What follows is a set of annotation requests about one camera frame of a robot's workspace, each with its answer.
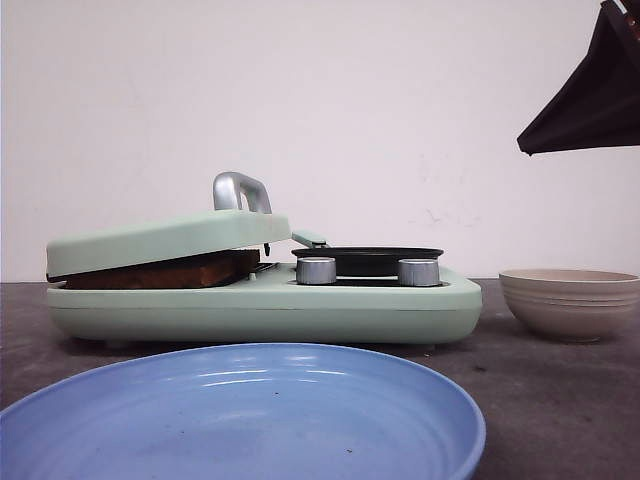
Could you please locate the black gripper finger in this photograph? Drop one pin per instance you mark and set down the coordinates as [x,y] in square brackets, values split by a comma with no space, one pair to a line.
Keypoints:
[598,106]

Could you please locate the mint green sandwich maker lid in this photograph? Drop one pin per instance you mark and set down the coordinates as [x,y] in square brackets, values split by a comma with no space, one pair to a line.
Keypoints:
[241,217]

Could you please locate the white bread slice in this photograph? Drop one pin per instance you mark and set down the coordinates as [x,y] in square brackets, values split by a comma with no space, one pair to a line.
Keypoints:
[199,271]

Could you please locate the mint green breakfast maker base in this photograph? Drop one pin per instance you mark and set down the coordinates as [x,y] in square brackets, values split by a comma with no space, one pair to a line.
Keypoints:
[273,307]

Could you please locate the beige ribbed bowl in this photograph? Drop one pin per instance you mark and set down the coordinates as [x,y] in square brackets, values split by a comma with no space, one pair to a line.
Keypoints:
[569,304]

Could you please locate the right silver control knob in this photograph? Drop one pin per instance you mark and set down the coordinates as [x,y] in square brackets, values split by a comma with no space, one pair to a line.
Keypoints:
[418,272]

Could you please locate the silver control knob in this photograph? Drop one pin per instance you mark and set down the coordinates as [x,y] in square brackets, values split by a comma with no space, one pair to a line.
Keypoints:
[316,271]
[418,272]

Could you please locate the left silver control knob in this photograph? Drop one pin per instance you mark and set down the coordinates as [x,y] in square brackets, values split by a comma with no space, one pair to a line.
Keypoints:
[316,271]

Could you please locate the blue plate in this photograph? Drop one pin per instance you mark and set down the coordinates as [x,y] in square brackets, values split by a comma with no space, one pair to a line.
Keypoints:
[252,411]

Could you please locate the black frying pan green handle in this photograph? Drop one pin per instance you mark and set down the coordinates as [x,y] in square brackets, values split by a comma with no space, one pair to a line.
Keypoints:
[359,261]

